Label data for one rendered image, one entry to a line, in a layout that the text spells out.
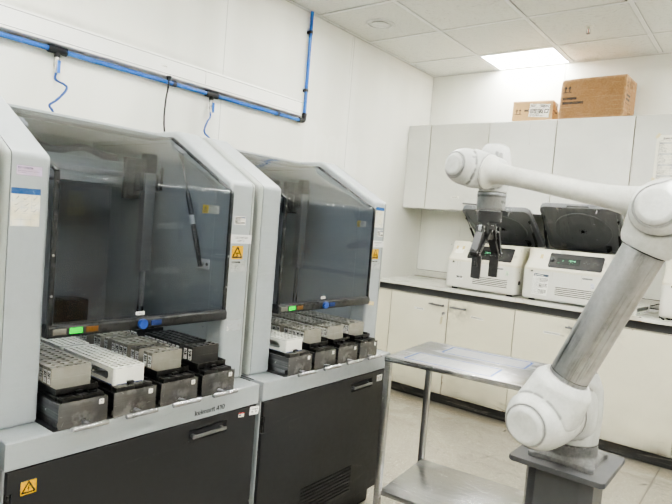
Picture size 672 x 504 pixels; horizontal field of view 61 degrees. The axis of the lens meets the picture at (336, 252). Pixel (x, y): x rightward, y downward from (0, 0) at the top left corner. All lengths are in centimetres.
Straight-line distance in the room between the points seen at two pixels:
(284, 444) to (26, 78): 187
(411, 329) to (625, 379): 155
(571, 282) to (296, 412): 237
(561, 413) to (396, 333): 319
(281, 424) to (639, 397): 251
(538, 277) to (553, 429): 266
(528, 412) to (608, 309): 32
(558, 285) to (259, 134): 221
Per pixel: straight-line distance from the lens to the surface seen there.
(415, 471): 267
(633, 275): 150
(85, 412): 170
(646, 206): 143
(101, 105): 301
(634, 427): 413
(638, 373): 405
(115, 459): 181
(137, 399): 178
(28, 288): 165
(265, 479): 227
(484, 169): 170
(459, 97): 525
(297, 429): 232
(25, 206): 163
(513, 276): 420
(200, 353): 197
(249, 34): 366
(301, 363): 223
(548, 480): 184
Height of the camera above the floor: 133
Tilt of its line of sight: 3 degrees down
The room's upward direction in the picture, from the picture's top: 5 degrees clockwise
